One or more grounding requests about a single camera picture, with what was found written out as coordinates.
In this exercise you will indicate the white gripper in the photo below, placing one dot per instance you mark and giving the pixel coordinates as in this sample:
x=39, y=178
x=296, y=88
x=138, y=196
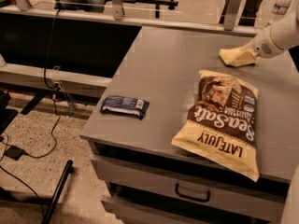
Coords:
x=263, y=46

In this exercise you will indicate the yellow sponge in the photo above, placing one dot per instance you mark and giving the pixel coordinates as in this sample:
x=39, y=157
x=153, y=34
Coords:
x=232, y=57

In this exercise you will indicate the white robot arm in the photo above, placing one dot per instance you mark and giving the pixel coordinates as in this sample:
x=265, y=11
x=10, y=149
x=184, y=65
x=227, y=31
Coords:
x=285, y=33

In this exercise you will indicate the brown Late July chip bag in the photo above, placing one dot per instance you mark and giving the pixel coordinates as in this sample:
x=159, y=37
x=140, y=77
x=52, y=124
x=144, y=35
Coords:
x=221, y=124

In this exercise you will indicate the standing person dark trousers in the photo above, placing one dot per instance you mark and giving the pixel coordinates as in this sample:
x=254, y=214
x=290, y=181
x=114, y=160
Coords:
x=248, y=14

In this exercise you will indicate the clear plastic water bottle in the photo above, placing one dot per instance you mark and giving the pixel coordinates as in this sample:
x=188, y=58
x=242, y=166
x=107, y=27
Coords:
x=279, y=10

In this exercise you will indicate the blue snack packet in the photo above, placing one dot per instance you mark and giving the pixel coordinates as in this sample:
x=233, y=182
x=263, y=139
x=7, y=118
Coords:
x=125, y=105

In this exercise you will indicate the black chair leg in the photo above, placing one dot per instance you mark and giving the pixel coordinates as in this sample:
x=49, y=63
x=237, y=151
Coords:
x=68, y=169

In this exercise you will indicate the black power adapter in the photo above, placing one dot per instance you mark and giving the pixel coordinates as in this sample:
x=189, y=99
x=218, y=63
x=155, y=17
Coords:
x=14, y=152

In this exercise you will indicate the grey drawer with black handle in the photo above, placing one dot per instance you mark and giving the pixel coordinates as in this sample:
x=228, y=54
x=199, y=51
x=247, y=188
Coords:
x=203, y=192

